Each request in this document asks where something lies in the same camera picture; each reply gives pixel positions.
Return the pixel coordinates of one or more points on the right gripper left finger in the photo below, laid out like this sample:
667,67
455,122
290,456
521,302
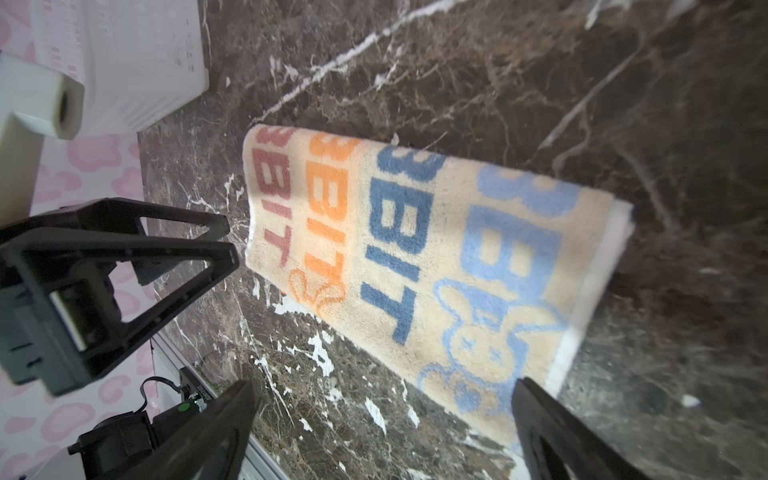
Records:
211,446

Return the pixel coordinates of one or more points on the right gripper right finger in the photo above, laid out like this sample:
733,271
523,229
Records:
557,445

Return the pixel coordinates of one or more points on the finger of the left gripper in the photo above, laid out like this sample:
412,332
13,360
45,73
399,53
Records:
120,216
60,321

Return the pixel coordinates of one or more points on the white perforated plastic basket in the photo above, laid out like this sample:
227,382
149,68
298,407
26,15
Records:
138,61

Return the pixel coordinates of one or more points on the rabbit print towel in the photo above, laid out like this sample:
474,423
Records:
462,277

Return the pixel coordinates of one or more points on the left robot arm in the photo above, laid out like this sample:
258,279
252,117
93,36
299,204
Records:
122,441

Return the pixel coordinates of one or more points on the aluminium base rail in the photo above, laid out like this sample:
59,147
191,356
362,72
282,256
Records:
257,464

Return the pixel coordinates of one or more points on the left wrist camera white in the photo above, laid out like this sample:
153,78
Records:
36,102

